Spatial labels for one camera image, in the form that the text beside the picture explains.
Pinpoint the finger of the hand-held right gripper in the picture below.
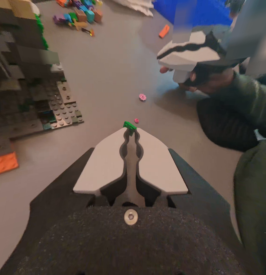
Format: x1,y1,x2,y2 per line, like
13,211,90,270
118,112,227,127
157,31,208,59
158,46,221,71

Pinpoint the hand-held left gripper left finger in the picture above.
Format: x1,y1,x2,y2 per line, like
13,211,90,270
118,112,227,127
73,128,127,205

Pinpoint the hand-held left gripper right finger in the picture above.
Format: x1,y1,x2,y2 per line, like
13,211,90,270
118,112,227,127
135,128,188,206

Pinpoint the green plant brick piece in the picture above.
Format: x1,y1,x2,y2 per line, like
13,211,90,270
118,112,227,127
123,121,138,137

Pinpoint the toy brick castle model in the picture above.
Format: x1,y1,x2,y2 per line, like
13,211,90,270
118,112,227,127
0,0,84,175

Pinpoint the person's right forearm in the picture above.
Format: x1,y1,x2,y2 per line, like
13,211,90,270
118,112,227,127
228,72,266,139

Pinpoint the person's right hand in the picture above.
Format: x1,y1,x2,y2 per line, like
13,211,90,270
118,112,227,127
160,66,235,95

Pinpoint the blue plastic storage bin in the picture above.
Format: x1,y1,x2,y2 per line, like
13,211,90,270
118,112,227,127
153,0,234,26

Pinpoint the orange brick separator tool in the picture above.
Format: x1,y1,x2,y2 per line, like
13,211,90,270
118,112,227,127
159,24,170,39

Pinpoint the black wrist rest cushion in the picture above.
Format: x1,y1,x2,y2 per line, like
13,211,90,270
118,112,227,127
196,98,260,152

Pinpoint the person's green sweatshirt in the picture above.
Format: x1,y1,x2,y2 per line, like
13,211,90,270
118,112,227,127
234,140,266,275

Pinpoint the pile of colourful loose bricks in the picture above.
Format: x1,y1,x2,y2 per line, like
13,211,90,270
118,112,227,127
52,0,103,37

